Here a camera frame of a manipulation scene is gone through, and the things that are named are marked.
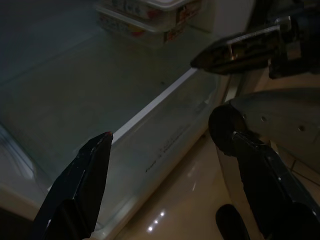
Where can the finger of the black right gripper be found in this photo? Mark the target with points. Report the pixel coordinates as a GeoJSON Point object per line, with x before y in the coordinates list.
{"type": "Point", "coordinates": [225, 66]}
{"type": "Point", "coordinates": [250, 37]}

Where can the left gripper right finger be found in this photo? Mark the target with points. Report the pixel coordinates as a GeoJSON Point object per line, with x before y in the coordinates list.
{"type": "Point", "coordinates": [270, 195]}

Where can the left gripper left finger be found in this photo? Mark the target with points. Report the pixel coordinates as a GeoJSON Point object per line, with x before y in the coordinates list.
{"type": "Point", "coordinates": [80, 187]}

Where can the white lidded plastic container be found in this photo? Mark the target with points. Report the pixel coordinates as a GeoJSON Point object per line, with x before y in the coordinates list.
{"type": "Point", "coordinates": [150, 30]}

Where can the glass fridge shelf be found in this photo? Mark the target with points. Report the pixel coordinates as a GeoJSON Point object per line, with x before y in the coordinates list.
{"type": "Point", "coordinates": [155, 102]}

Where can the black robot foot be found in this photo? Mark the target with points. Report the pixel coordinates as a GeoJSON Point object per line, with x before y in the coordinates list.
{"type": "Point", "coordinates": [232, 222]}

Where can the clear labelled food container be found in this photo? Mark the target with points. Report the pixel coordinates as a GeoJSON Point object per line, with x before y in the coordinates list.
{"type": "Point", "coordinates": [185, 15]}

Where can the silver robot leg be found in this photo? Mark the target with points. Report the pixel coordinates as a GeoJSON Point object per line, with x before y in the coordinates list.
{"type": "Point", "coordinates": [275, 117]}

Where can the clear crisper drawer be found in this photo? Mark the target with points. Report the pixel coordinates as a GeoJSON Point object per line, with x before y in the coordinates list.
{"type": "Point", "coordinates": [155, 150]}

